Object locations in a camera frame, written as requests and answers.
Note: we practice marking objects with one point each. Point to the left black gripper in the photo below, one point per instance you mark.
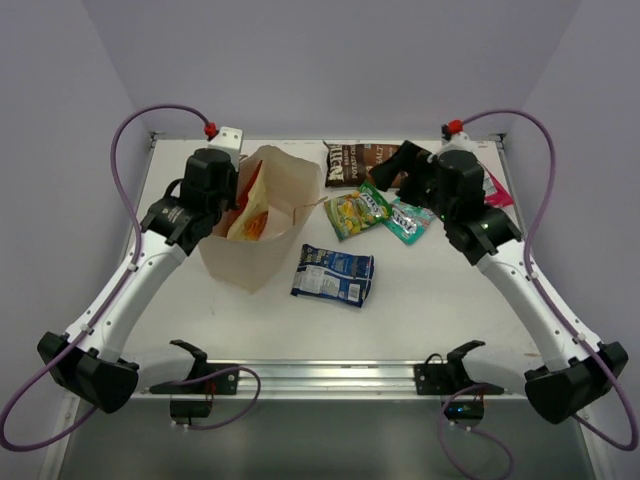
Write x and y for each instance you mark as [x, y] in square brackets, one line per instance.
[228, 187]

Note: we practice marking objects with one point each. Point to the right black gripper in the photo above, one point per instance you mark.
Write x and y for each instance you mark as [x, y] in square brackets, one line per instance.
[412, 158]

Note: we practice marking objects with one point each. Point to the brown chips bag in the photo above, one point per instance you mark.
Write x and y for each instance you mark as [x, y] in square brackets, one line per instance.
[349, 165]

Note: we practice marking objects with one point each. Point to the red snack bag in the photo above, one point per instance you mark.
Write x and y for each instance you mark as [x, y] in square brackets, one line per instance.
[250, 222]

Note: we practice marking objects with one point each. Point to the green yellow candy bag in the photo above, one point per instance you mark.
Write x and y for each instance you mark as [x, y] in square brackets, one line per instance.
[354, 213]

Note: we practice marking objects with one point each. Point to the teal snack bag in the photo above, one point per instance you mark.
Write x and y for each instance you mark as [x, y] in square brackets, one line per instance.
[407, 222]

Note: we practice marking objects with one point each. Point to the beige paper bag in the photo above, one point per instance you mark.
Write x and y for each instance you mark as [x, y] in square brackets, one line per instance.
[293, 188]

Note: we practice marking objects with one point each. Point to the pink snack bag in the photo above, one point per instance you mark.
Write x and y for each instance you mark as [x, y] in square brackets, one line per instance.
[495, 194]

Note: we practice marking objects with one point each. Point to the blue snack bag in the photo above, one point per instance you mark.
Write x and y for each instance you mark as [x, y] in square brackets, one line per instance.
[332, 275]

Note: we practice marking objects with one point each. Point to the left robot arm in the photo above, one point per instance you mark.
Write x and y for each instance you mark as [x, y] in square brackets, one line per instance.
[89, 357]

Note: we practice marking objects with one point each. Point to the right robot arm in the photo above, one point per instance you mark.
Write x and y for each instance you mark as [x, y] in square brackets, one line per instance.
[573, 363]

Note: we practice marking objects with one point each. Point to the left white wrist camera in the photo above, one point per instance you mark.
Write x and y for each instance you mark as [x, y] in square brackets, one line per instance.
[226, 139]

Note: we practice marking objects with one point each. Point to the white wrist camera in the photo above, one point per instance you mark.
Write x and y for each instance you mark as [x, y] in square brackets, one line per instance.
[453, 137]
[226, 139]

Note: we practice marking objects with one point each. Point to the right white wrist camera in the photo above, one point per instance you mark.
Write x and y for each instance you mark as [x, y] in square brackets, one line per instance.
[453, 137]

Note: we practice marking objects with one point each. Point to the right black base bracket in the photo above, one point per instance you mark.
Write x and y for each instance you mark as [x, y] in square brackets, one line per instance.
[450, 395]

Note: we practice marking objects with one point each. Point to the black base bracket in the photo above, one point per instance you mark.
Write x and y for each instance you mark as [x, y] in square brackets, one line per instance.
[187, 411]
[450, 395]

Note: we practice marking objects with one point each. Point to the aluminium mounting rail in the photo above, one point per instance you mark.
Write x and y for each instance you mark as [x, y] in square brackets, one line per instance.
[298, 377]

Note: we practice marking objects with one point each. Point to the left black base bracket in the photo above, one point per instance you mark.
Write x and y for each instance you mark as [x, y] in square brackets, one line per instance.
[187, 411]

